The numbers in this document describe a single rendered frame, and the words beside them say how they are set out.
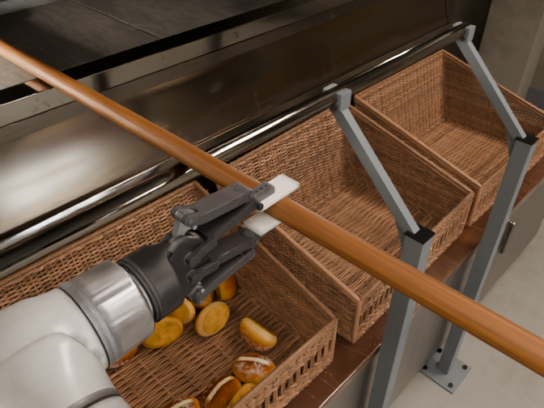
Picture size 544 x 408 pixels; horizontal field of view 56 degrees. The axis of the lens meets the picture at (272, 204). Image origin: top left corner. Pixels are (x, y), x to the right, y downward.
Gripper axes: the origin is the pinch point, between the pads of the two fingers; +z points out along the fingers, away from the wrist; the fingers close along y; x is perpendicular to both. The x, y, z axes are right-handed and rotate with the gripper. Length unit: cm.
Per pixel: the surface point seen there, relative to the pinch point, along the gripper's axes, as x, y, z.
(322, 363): -4, 59, 21
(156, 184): -16.7, 2.6, -5.5
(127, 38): -65, 2, 22
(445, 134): -34, 60, 132
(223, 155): -16.2, 3.1, 6.3
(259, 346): -16, 57, 13
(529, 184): 2, 61, 124
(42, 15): -92, 2, 17
